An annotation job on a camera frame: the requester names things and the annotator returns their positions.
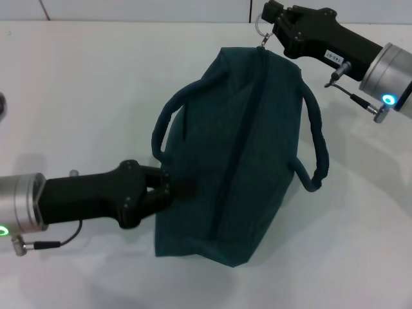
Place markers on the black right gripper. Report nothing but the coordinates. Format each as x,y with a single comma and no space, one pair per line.
325,38

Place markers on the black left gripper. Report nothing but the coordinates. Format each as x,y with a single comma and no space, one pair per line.
96,196

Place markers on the dark teal insulated lunch bag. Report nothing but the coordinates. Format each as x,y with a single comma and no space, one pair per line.
231,161

